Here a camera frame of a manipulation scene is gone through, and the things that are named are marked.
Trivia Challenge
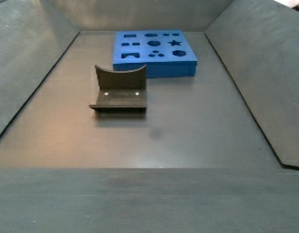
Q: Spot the black curved holder stand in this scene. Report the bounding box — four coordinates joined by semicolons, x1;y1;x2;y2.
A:
90;66;147;111

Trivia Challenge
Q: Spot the blue foam shape-sorter block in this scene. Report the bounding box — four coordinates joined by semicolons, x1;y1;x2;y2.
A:
114;30;198;77

